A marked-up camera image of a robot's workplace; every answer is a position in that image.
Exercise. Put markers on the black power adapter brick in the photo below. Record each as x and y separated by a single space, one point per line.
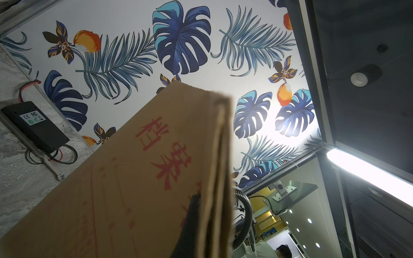
37 132

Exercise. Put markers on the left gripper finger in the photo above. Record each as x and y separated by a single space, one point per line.
186 245

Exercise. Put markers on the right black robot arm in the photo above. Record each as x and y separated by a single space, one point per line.
243 221

